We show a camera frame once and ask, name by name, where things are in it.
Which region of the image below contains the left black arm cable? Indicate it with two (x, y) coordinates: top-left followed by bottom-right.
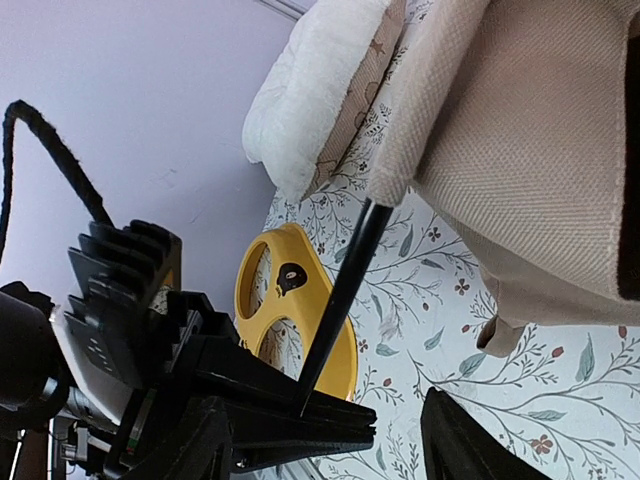
(0, 99), (114, 266)

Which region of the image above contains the black tent pole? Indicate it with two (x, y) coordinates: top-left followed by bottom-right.
(292, 199), (393, 417)

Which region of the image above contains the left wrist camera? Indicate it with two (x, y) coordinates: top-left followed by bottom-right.
(51, 220), (183, 423)

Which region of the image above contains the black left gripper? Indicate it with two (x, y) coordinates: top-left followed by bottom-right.
(103, 291), (240, 478)

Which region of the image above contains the yellow double bowl holder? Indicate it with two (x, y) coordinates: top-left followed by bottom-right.
(234, 223), (358, 401)

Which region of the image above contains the beige fabric pet tent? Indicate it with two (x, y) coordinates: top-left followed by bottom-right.
(368, 1), (639, 357)

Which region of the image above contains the floral patterned table mat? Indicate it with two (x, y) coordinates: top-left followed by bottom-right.
(268, 1), (639, 479)

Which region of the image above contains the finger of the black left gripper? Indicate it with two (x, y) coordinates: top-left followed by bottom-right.
(192, 337), (376, 468)

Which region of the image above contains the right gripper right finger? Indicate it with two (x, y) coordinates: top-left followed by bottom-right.
(421, 387), (548, 480)

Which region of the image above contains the white fluffy cushion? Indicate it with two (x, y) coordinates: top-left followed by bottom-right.
(242, 1), (406, 203)

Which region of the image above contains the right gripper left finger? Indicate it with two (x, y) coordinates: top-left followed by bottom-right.
(127, 394), (233, 479)

